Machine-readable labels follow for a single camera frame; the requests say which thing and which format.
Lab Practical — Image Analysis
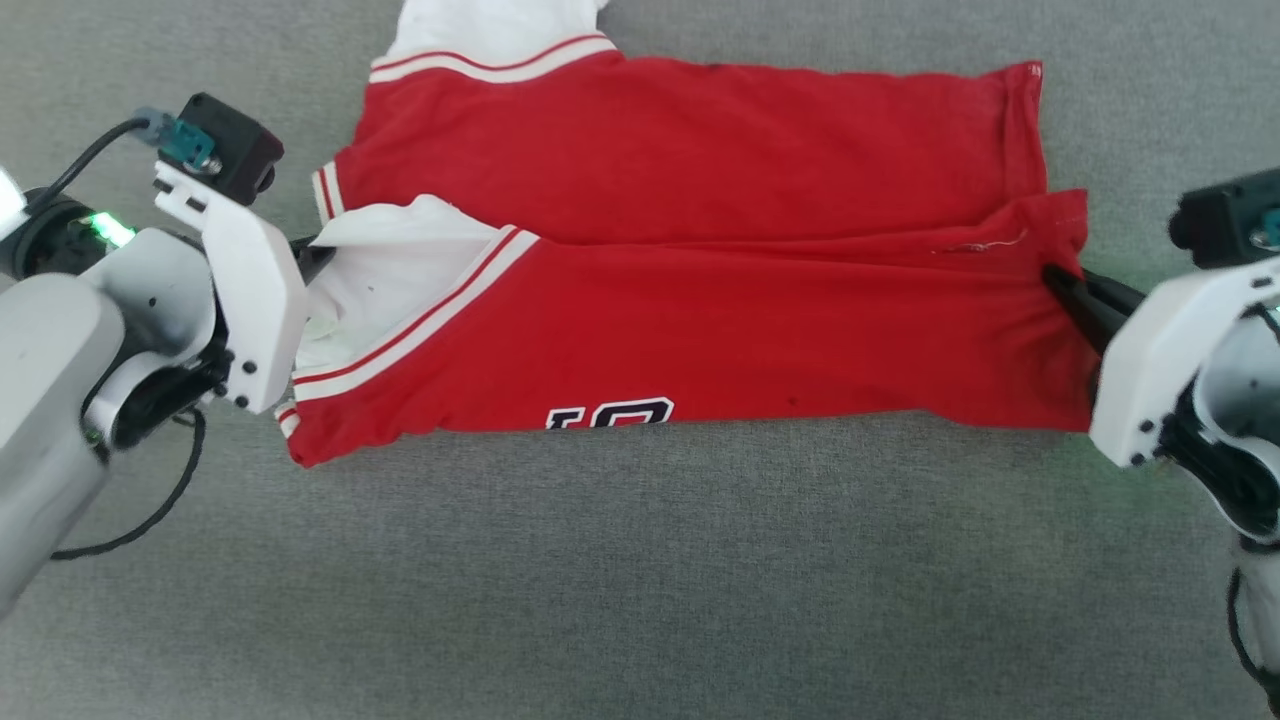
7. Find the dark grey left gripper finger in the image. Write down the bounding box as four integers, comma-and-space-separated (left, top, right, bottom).
290, 235, 338, 284

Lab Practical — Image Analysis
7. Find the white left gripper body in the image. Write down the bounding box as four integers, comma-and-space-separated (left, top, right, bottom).
155, 160, 309, 414

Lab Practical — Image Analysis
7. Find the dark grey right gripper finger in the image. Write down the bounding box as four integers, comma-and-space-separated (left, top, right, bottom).
1042, 265, 1122, 354
1085, 272, 1147, 314

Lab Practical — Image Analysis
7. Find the red and white jersey garment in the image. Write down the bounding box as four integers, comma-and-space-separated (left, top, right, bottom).
275, 0, 1093, 469

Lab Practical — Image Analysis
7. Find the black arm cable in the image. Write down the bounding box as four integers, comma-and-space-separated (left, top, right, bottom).
50, 408, 207, 561
1227, 568, 1280, 706

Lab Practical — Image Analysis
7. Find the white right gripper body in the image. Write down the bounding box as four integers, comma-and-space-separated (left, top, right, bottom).
1089, 258, 1280, 469

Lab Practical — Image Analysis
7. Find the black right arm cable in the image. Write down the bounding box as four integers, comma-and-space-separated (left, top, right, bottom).
1227, 568, 1280, 706

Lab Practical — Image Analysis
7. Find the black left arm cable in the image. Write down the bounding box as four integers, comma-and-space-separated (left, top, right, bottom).
50, 408, 207, 561

